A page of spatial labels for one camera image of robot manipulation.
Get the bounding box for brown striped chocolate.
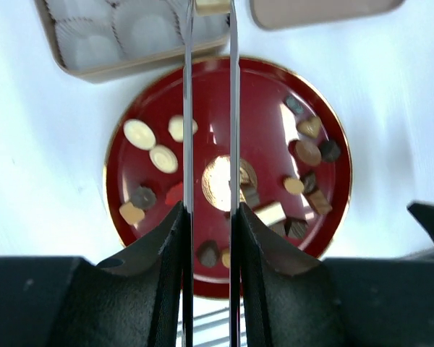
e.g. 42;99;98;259
307;189;333;215

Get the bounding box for dark chocolate beside round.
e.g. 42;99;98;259
300;171;317;195

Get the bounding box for square tan chocolate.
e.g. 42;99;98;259
195;0;231;16

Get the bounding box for red round tray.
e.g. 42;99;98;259
101;54;354;300

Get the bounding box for small tan round chocolate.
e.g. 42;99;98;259
283;177;305;195

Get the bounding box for white bar chocolate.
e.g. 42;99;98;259
254;202;286;227

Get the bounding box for dark foil chocolate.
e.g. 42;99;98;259
284;95;305;116

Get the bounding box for red chocolate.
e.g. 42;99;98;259
165;181;184;206

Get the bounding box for gold tin lid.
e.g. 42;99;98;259
250;0;404;30

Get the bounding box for dark chocolate right edge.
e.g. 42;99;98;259
318;140;341;163

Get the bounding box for dark square centre chocolate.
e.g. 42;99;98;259
243;187;260;208

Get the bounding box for white oval chocolate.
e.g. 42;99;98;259
123;119;156;150

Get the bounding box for tan octagon chocolate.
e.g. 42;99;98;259
119;202;145;226

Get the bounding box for large brown oval chocolate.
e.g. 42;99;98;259
294;140;322;166

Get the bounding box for white hexagon chocolate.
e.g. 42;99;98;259
168;115;184;142

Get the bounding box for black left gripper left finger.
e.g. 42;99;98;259
0;203;184;346

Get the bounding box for dark chocolate bottom left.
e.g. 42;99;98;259
196;240;221;268

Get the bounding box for dark chocolate bottom right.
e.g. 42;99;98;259
284;217;308;239

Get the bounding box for tan heart chocolate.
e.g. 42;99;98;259
297;116;322;139

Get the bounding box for dark flower chocolate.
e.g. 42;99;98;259
129;186;156;210

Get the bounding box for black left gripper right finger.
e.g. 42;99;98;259
238;205;434;346

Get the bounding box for gold tin box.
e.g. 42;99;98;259
35;1;229;83

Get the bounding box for tan oval bottom chocolate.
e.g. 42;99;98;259
221;248;231;269

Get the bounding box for white swirl chocolate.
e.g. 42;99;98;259
149;145;178;174

